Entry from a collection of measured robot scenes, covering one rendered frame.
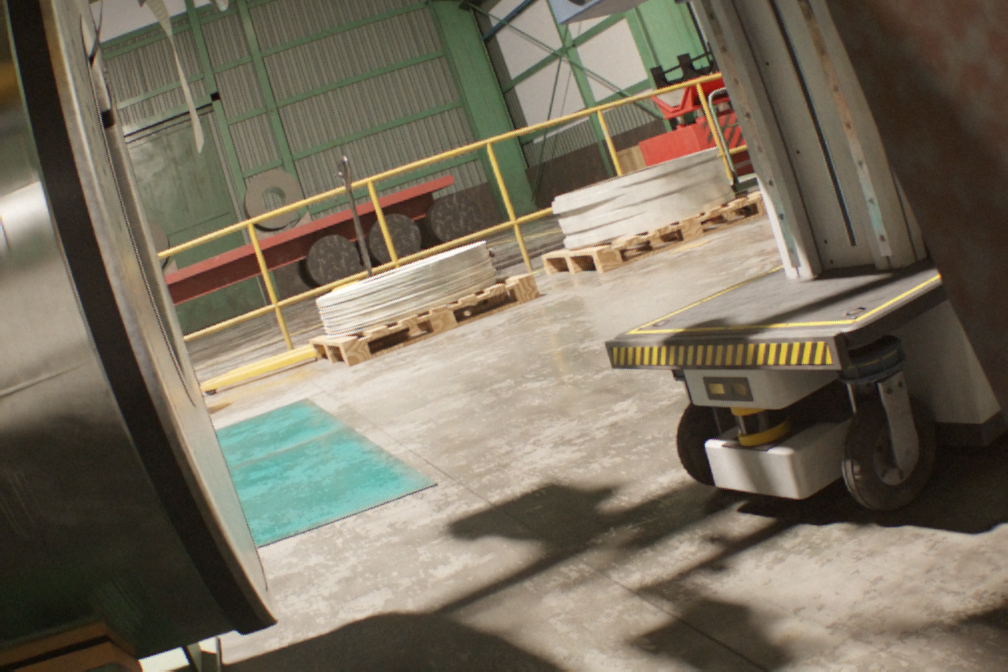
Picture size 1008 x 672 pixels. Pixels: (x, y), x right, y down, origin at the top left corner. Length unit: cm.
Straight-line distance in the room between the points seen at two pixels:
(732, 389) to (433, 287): 484
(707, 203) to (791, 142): 519
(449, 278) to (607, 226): 114
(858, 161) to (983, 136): 148
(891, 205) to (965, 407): 35
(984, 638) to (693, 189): 606
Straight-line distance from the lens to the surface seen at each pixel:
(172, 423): 97
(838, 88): 174
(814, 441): 166
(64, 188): 92
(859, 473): 155
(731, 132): 1060
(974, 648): 120
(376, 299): 645
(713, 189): 720
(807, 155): 191
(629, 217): 700
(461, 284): 653
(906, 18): 28
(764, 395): 163
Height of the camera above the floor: 61
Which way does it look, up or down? 5 degrees down
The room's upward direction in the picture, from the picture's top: 19 degrees counter-clockwise
